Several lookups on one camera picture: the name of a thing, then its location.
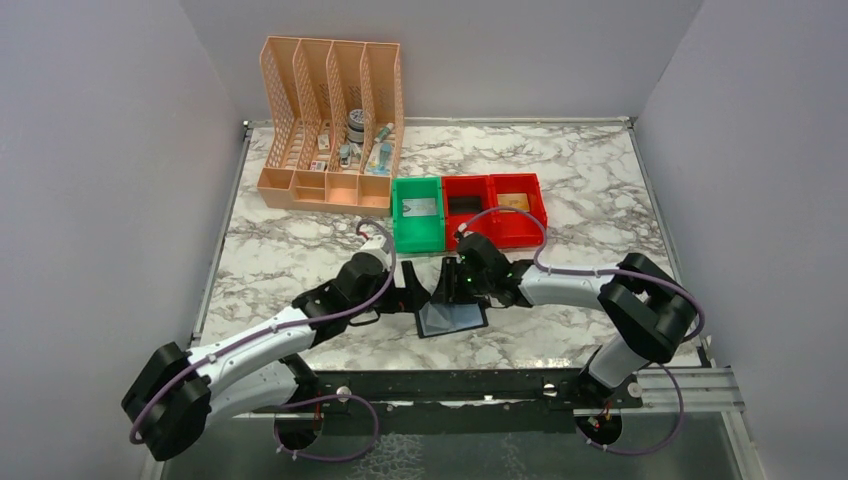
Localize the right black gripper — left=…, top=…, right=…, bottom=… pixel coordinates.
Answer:
left=430, top=256, right=492, bottom=305

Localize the light blue card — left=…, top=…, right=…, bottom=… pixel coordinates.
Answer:
left=422, top=301, right=482, bottom=335

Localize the black leather card holder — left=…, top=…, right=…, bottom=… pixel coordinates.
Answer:
left=414, top=301, right=490, bottom=340

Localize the green plastic bin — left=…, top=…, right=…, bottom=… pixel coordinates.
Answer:
left=391, top=177, right=446, bottom=254

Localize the red plastic bin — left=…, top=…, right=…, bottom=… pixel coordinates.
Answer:
left=490, top=173, right=548, bottom=248
left=442, top=175, right=494, bottom=251

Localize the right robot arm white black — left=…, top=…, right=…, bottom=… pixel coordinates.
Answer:
left=430, top=233, right=701, bottom=407

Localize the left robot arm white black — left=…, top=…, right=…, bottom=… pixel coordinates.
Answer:
left=121, top=252, right=431, bottom=461

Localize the black card in red bin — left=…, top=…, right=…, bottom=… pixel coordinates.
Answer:
left=447, top=195, right=483, bottom=215

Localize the silver card in green bin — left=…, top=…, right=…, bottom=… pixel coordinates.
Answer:
left=401, top=197, right=439, bottom=217

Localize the gold card in red bin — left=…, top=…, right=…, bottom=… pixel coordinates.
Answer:
left=497, top=192, right=530, bottom=211

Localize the blue packaged item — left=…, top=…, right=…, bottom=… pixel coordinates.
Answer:
left=364, top=123, right=394, bottom=176

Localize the round grey tin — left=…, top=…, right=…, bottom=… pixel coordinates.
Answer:
left=346, top=108, right=365, bottom=145

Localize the peach plastic file organizer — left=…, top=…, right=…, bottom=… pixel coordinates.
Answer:
left=257, top=36, right=405, bottom=216

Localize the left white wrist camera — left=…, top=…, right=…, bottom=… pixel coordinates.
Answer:
left=359, top=234, right=392, bottom=270

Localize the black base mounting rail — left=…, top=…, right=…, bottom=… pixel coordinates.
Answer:
left=258, top=368, right=643, bottom=436

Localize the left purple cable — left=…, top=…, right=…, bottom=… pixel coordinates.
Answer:
left=128, top=218, right=398, bottom=463

